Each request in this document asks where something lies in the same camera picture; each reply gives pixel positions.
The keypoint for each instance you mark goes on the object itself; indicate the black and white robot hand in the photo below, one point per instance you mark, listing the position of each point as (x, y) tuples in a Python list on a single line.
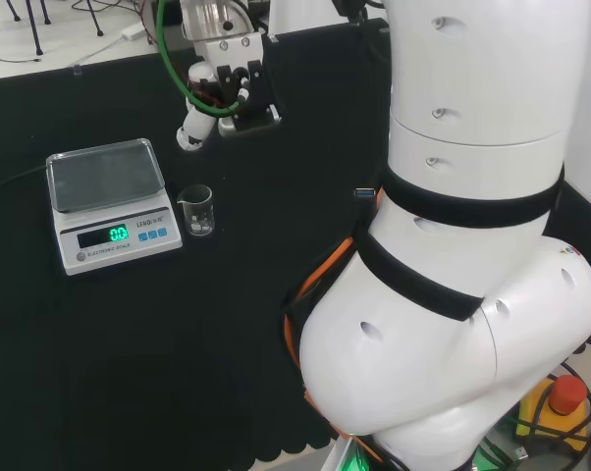
[(236, 64)]

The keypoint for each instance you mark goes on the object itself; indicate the small clear glass beaker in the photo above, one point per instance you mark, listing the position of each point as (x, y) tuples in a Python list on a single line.
[(197, 222)]

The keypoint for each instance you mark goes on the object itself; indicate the white power strip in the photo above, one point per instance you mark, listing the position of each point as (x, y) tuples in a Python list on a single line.
[(132, 31)]

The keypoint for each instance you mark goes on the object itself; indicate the black bench cloth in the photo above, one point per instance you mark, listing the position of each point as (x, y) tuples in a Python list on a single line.
[(128, 343)]

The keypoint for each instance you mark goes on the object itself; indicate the clear cloth clip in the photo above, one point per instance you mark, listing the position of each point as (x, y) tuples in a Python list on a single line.
[(77, 70), (273, 38)]

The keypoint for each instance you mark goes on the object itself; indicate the yellow stop button box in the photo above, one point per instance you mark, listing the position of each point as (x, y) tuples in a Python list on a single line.
[(568, 392)]

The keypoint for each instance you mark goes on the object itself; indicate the white electronic balance steel pan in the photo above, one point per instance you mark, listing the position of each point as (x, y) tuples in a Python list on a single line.
[(104, 176)]

